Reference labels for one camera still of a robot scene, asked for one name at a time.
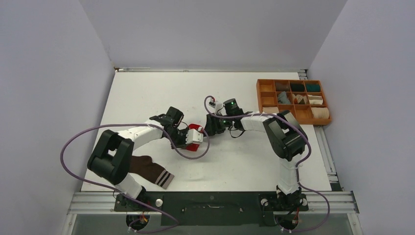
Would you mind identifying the red patterned sock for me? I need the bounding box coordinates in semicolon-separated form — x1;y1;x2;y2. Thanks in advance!
185;123;204;152

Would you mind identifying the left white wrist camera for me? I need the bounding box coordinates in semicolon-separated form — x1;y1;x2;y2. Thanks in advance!
185;129;204;145

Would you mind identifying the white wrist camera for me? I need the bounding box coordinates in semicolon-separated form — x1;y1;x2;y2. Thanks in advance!
208;100;224;115
185;129;204;145

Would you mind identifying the grey sock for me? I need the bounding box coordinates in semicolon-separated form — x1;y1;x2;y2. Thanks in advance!
277;91;291;105

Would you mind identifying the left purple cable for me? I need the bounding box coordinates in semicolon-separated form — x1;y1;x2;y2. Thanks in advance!
60;123;211;234

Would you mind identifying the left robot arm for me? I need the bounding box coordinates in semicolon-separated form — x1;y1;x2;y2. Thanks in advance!
87;107;203;211

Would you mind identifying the teal rolled sock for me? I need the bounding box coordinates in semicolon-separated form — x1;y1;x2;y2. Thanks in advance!
305;84;321;93

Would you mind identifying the brown striped sock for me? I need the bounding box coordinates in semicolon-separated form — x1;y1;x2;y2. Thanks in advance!
129;156;175;189

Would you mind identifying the aluminium frame rail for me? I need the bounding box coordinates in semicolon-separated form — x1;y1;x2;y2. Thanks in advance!
68;191;359;214

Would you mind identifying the brown rolled sock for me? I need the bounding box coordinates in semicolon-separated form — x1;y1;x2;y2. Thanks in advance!
275;82;291;92

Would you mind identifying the wooden compartment tray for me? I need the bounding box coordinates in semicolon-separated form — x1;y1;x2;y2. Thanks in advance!
256;79;332;125

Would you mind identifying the black rolled sock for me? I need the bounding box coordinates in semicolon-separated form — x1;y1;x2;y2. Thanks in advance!
290;83;305;92

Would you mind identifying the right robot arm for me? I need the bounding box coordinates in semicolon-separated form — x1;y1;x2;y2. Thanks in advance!
204;95;310;210

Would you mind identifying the argyle rolled sock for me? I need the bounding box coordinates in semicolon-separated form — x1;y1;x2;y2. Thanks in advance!
291;94;309;105

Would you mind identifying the beige rolled sock right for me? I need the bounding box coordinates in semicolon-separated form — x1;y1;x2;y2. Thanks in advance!
311;107;330;119

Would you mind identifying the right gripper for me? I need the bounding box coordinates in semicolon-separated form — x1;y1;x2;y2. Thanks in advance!
202;113;232;138

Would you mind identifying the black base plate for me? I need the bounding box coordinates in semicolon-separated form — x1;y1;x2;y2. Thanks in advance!
114;191;309;227

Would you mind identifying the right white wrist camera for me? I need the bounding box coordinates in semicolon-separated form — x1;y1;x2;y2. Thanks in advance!
208;100;224;115

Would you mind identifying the cream striped rolled sock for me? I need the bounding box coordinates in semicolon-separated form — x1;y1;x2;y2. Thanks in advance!
307;95;324;105

